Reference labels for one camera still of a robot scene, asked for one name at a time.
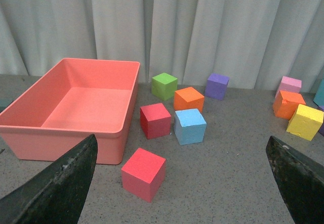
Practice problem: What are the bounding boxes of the purple foam cube back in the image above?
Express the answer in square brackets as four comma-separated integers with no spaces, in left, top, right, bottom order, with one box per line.
[205,73,230,100]

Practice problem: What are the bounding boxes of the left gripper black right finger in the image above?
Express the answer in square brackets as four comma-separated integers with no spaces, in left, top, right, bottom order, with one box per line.
[266,136,323,223]

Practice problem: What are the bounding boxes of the bright red foam cube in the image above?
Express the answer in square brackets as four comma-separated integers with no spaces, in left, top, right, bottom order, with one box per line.
[121,148,167,203]

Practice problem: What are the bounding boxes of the dark red foam cube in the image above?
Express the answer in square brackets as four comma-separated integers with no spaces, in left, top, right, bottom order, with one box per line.
[140,103,172,139]

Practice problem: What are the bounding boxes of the orange foam cube right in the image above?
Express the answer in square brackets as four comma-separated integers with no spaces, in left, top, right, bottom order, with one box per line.
[272,90,306,120]

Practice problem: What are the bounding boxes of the cyan plastic bin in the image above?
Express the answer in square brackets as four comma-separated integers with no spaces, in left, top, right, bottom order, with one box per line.
[313,79,324,106]

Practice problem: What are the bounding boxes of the pink plastic bin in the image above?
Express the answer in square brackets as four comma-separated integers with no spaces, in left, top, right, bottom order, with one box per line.
[1,58,140,165]

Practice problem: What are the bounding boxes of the orange foam cube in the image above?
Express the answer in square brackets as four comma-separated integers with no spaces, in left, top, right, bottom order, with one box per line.
[272,90,306,120]
[174,87,205,113]

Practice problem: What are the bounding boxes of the grey curtain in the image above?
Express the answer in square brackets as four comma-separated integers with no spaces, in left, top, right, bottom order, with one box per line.
[1,0,323,92]

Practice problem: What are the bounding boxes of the light blue foam cube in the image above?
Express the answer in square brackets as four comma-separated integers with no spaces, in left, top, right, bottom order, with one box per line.
[174,108,207,145]

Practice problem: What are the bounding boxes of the yellow foam cube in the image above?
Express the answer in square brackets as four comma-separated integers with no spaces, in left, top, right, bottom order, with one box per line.
[286,104,323,141]

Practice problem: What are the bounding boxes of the green foam cube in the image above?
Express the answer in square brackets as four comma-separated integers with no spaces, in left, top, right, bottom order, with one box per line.
[151,72,178,101]

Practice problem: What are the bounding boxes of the pink foam cube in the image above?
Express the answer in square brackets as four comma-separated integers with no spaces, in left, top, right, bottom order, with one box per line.
[275,76,302,98]

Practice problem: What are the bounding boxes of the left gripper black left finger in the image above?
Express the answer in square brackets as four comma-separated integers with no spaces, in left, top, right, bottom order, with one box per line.
[1,134,98,223]

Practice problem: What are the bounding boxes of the orange foam cube centre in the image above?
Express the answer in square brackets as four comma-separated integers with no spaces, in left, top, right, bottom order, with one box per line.
[174,87,205,113]

